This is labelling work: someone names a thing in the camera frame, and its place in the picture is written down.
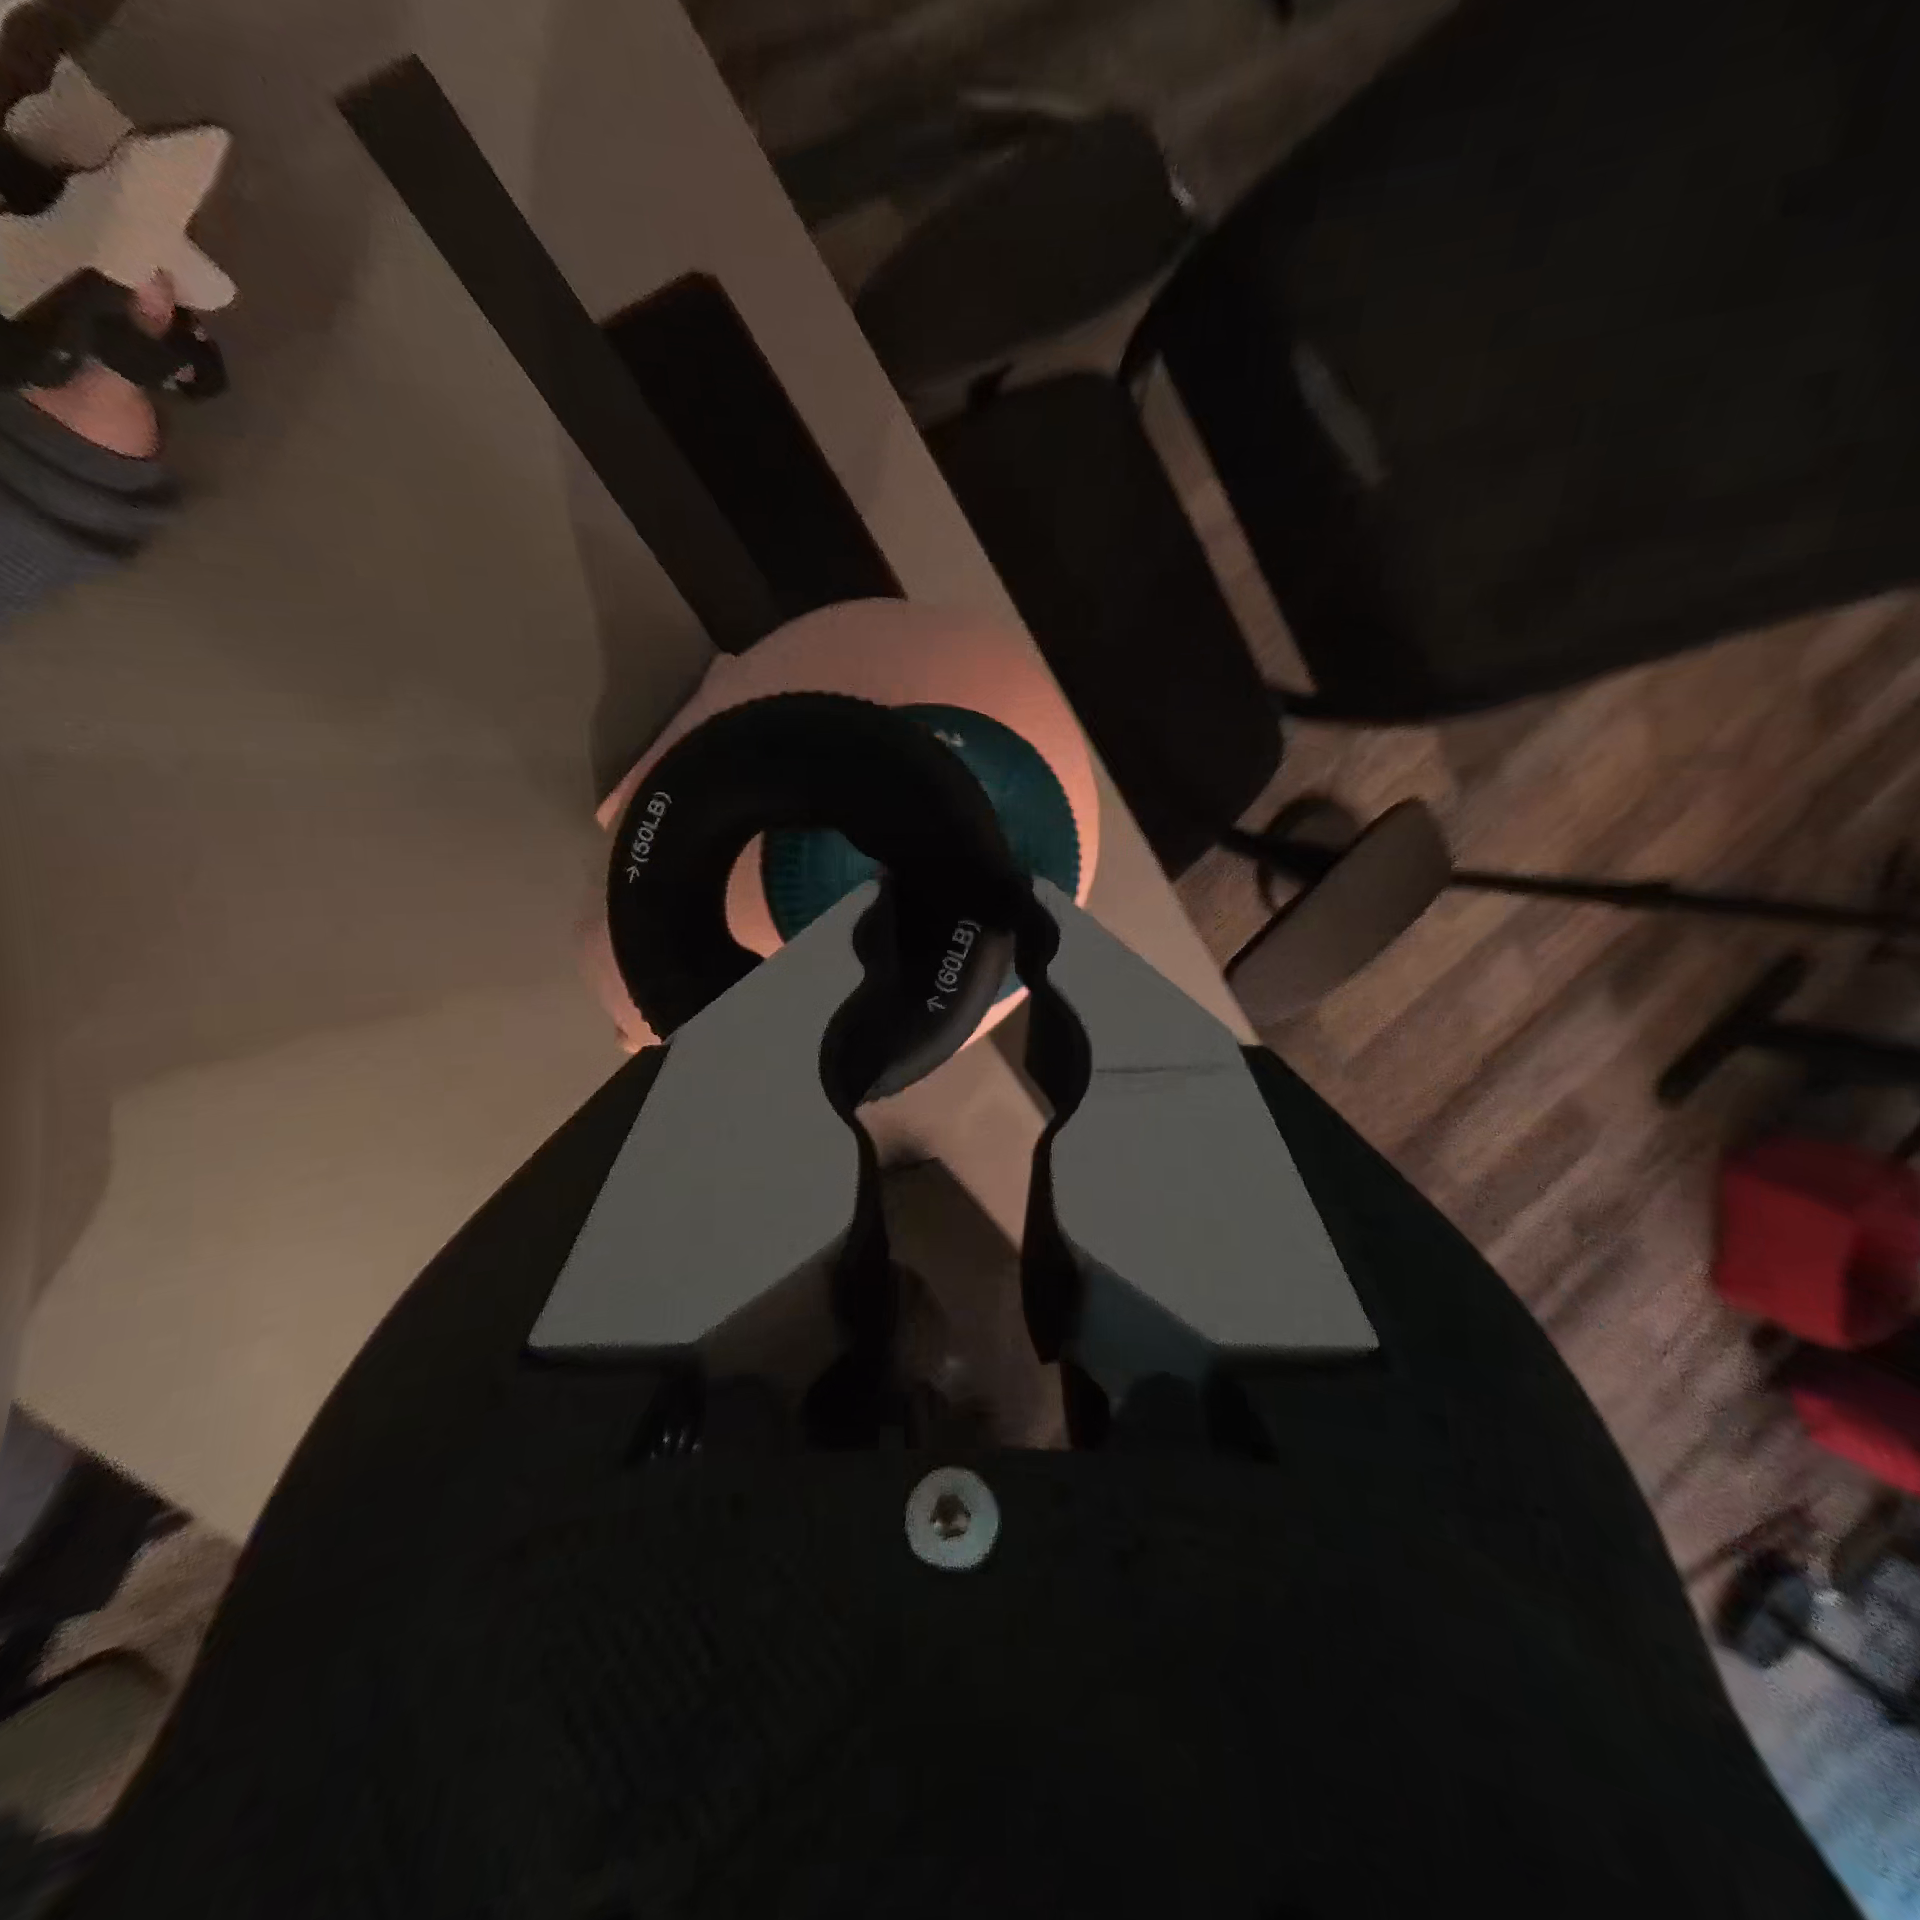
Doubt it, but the red box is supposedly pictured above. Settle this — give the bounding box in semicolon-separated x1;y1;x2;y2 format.
1710;1135;1920;1502

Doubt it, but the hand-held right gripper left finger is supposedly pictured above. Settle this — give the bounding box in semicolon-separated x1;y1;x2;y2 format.
526;883;905;1444

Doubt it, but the person's left hand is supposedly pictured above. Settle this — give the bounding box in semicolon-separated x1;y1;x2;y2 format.
61;276;190;460

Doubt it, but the black hand grip ring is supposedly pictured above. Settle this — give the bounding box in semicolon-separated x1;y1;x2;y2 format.
605;692;1011;1045
863;878;1040;1104

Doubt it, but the black dumbbell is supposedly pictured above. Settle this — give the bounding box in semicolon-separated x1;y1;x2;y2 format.
1710;1544;1920;1728

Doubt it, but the black padded chair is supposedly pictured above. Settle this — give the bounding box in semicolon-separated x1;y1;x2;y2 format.
921;372;1289;879

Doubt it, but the teal hand grip ring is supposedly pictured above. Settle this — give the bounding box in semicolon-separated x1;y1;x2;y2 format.
758;702;1087;968

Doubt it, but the person's left forearm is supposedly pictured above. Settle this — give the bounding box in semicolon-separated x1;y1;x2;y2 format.
0;386;190;619

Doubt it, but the dark flat box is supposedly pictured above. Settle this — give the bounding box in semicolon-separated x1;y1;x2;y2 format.
605;275;905;605

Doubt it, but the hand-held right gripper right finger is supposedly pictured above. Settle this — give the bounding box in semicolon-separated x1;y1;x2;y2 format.
1025;876;1383;1444

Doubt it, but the dark flat strip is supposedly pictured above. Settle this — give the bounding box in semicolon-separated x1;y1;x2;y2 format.
336;58;782;647

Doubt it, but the black office chair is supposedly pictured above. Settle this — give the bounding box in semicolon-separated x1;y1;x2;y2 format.
1125;0;1920;714

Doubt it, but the black stand base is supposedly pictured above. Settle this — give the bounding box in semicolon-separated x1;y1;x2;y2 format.
1223;796;1920;1107

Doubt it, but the dark round stool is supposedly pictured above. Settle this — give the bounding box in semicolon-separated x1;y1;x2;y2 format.
848;111;1193;400

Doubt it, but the pink round dish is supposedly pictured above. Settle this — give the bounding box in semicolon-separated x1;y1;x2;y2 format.
591;599;1110;1059

